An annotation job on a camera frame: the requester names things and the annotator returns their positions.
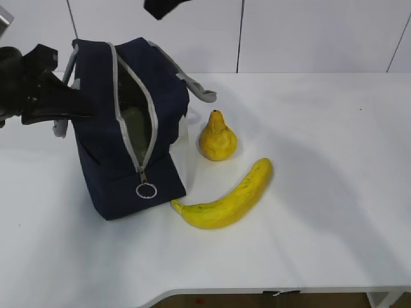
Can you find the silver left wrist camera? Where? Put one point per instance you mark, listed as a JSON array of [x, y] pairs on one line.
[[6, 18]]

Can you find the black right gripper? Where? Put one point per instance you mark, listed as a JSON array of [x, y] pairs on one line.
[[160, 8]]

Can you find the navy blue lunch bag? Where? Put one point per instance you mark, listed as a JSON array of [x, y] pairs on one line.
[[116, 77]]

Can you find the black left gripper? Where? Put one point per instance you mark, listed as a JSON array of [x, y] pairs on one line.
[[29, 88]]

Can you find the yellow banana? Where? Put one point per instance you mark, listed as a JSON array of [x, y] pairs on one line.
[[232, 207]]

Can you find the white table leg frame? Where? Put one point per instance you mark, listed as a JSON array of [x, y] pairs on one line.
[[388, 299]]

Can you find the yellow pear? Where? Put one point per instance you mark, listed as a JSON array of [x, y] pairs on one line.
[[217, 141]]

